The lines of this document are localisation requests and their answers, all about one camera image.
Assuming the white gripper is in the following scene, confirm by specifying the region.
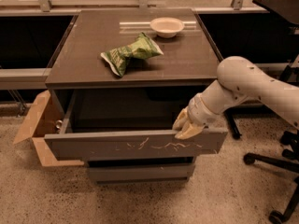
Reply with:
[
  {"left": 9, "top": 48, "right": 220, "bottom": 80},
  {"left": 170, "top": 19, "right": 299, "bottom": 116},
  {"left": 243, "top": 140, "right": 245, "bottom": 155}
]
[{"left": 172, "top": 92, "right": 219, "bottom": 140}]

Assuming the grey top drawer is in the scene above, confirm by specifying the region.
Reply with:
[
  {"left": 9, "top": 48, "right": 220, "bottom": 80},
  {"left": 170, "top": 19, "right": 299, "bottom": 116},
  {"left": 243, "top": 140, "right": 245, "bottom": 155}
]
[{"left": 45, "top": 89, "right": 227, "bottom": 161}]

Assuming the grey drawer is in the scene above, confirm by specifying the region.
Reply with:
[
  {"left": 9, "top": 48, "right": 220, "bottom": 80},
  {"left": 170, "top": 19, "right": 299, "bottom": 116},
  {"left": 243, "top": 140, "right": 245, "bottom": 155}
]
[
  {"left": 88, "top": 164, "right": 195, "bottom": 183},
  {"left": 45, "top": 89, "right": 227, "bottom": 161}
]

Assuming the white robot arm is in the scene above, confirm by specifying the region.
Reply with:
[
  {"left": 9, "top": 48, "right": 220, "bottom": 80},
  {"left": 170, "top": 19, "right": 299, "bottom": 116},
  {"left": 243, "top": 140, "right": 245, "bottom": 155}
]
[{"left": 173, "top": 56, "right": 299, "bottom": 140}]

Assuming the grey drawer cabinet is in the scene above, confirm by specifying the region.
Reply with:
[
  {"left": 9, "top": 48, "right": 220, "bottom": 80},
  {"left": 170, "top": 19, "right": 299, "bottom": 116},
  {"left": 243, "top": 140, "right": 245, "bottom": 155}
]
[{"left": 46, "top": 8, "right": 218, "bottom": 172}]

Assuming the grey bottom drawer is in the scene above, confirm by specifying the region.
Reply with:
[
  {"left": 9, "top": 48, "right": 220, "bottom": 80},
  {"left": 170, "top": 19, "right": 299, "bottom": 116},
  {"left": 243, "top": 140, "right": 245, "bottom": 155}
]
[{"left": 88, "top": 164, "right": 195, "bottom": 183}]

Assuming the open cardboard box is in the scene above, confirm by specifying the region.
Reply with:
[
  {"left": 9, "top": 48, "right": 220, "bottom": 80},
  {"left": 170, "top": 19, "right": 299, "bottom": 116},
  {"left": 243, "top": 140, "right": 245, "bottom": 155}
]
[{"left": 13, "top": 91, "right": 84, "bottom": 167}]

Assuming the green chip bag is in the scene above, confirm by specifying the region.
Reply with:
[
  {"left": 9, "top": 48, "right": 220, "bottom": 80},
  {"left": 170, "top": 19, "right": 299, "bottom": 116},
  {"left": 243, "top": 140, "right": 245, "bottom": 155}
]
[{"left": 100, "top": 33, "right": 164, "bottom": 77}]

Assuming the white paper bowl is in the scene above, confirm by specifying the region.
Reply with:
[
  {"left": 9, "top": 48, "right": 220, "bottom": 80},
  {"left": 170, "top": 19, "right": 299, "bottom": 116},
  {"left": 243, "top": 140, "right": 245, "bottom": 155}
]
[{"left": 149, "top": 17, "right": 184, "bottom": 38}]

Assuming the black office chair base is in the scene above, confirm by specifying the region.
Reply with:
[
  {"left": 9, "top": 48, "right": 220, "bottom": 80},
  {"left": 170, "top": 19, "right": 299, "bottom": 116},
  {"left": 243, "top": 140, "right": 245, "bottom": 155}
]
[{"left": 243, "top": 131, "right": 299, "bottom": 224}]

